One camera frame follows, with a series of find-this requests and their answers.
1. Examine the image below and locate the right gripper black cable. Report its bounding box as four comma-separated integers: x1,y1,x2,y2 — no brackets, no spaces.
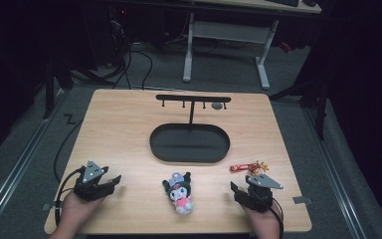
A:
262,195,285,239

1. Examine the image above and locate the black metal stand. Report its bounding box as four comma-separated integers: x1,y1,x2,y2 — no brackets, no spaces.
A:
269,74,330,141
42,54,115,120

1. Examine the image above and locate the black keyboard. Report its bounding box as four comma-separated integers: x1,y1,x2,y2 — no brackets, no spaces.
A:
266,0,300,8

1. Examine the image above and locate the dark computer tower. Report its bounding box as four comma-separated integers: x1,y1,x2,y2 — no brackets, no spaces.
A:
81,4,131,72

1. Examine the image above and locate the person's left hand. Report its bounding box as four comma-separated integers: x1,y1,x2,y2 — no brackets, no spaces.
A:
59,190,105,234

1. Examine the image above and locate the black plush doll keychain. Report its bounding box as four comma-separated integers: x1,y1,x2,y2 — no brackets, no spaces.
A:
161,171,195,216

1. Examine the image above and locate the red snack bar keychain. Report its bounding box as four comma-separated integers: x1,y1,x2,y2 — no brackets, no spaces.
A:
229,160,271,177

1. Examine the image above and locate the black floor cable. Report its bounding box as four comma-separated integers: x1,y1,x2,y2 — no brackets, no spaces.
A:
53,119,85,184

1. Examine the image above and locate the black hook rack with tray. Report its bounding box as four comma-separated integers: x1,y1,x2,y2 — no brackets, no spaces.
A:
148,94,232,164

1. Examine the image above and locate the white-framed wooden desk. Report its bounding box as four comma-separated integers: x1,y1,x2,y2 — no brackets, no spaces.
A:
182,0,322,91

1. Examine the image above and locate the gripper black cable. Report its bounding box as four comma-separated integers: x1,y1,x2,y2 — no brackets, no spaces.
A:
54,166,85,228
262,195,285,239

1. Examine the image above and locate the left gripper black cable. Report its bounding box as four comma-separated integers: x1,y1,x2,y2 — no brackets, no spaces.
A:
54,166,85,228

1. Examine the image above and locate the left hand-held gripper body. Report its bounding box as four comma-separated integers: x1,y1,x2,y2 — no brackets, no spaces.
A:
74,160,115,202

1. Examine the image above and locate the person's right hand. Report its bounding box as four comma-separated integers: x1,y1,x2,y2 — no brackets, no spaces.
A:
241,201,282,234

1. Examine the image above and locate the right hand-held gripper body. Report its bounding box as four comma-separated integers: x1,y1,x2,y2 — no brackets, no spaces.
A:
234,173,285,213

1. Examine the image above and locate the bundle of black floor cables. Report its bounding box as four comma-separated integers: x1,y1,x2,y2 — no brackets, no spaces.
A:
101,19,154,91

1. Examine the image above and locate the metal floor rail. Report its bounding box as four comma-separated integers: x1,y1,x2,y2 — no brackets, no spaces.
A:
301,108,369,239
0,89,68,235

